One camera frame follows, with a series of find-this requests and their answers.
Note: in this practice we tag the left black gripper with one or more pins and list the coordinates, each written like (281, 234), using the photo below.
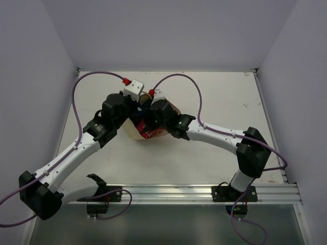
(138, 111)

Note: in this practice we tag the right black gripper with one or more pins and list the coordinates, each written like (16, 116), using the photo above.
(150, 124)

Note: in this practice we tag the blue snack packet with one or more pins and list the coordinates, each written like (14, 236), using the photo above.
(143, 108)

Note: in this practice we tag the brown paper bag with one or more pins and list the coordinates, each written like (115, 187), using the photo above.
(129, 126)

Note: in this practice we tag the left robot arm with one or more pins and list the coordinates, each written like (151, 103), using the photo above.
(43, 191)

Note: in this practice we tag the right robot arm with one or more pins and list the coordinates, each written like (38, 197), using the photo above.
(248, 146)

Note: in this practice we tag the magenta large snack packet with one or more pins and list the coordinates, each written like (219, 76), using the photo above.
(146, 133)

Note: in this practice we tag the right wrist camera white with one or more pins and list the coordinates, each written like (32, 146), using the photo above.
(156, 95)

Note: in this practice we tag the aluminium rail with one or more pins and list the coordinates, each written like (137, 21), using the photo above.
(271, 194)

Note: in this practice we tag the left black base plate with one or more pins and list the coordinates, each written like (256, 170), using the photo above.
(101, 189)

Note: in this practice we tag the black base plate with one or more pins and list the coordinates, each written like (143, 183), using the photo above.
(225, 193)
(101, 189)

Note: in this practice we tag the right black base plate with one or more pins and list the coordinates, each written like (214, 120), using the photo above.
(225, 193)

